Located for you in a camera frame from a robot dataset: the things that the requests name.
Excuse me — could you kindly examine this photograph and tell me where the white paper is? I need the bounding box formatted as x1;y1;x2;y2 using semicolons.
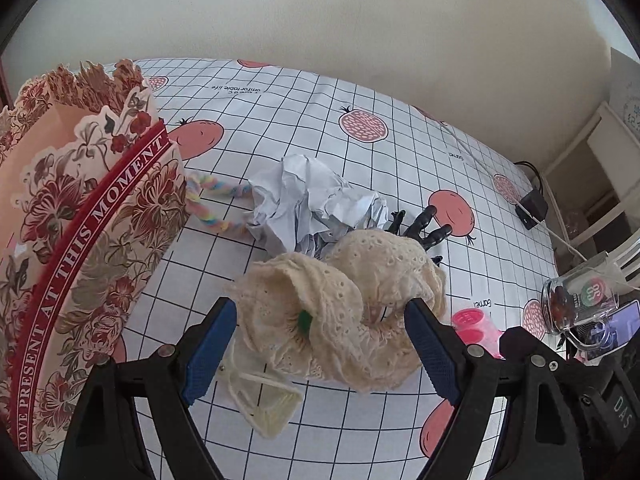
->
246;155;390;256

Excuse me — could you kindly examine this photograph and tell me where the floral paper gift box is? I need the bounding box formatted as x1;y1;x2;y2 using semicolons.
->
0;60;193;456

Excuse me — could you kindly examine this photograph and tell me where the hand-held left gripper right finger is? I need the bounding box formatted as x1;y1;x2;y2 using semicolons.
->
404;298;585;480

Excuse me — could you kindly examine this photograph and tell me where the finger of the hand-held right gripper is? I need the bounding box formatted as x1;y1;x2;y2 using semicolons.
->
499;326;602;402

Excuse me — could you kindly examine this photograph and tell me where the clear glass mug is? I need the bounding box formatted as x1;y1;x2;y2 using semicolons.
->
541;252;631;356

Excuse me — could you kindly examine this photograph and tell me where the pink hair roller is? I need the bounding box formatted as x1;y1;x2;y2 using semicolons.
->
451;307;503;360

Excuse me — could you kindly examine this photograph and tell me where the black plastic toy figure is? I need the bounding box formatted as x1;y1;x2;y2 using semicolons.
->
387;205;453;266

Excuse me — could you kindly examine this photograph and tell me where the cream lace cloth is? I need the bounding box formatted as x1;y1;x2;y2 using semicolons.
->
220;229;448;441

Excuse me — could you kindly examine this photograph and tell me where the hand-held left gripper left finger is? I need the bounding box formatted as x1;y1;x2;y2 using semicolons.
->
57;298;238;480

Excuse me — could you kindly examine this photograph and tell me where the white shelf unit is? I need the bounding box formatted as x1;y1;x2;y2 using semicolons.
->
542;102;640;241

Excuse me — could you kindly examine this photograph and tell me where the black cable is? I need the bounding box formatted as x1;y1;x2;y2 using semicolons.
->
514;160;545;193

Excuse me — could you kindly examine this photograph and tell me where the white chair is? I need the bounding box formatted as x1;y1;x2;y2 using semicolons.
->
600;237;640;291

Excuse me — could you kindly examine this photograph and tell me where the smartphone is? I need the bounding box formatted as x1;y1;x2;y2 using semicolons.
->
595;299;640;361

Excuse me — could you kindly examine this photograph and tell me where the white cable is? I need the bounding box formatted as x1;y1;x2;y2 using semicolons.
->
442;120;593;263

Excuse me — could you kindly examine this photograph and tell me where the black power adapter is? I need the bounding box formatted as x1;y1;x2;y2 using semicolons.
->
515;189;550;231

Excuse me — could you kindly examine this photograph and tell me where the rainbow braided rope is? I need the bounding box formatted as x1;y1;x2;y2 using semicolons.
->
186;171;256;235

